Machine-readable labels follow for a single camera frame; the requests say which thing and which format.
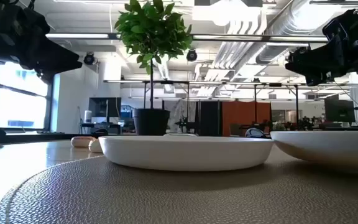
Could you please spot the black computer monitor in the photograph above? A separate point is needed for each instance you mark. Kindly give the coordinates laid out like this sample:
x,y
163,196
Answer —
x,y
104,107
339,110

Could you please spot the black room partition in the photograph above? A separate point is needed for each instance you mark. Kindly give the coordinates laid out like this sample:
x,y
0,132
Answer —
x,y
210,118

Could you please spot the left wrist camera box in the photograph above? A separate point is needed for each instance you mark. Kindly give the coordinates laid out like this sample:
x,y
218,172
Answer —
x,y
37,23

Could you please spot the dark blue white rounded object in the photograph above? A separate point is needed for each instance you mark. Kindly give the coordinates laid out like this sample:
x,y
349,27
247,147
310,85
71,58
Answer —
x,y
255,133

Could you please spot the round beige textured placemat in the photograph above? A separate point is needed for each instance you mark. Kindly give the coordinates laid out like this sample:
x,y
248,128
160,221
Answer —
x,y
179,196

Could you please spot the white deep round dish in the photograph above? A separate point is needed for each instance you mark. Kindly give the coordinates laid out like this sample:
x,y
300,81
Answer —
x,y
185,154

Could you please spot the orange room partition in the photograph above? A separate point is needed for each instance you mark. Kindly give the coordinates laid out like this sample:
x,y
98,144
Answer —
x,y
244,113

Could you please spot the green potted plant black pot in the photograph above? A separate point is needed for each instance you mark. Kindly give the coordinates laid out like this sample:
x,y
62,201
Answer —
x,y
151,121

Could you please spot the silver ventilation duct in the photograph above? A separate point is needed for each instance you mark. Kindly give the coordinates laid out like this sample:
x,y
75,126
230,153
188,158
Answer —
x,y
286,28

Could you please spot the black metal workstation frame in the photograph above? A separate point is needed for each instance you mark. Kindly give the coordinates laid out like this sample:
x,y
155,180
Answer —
x,y
255,93

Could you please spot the small pink donut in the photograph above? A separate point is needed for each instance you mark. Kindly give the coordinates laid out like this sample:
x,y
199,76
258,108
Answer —
x,y
82,142

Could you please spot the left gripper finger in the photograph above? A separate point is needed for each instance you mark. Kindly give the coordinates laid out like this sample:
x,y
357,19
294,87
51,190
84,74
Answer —
x,y
54,59
47,76

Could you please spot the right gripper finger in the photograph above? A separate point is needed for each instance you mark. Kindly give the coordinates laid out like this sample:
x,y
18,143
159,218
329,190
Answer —
x,y
317,80
319,62

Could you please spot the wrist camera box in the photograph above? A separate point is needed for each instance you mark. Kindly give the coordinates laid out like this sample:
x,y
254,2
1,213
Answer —
x,y
37,23
337,28

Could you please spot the wide shallow cream plate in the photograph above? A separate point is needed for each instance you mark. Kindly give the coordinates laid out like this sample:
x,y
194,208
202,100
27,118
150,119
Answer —
x,y
331,146

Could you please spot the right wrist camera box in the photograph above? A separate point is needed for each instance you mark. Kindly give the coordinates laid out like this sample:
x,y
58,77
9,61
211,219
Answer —
x,y
337,28

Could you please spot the long ceiling light strip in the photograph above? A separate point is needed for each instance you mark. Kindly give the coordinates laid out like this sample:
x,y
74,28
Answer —
x,y
259,38
76,36

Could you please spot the black ceiling spotlight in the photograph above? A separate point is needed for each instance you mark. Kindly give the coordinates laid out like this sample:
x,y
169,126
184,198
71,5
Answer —
x,y
89,58
191,55

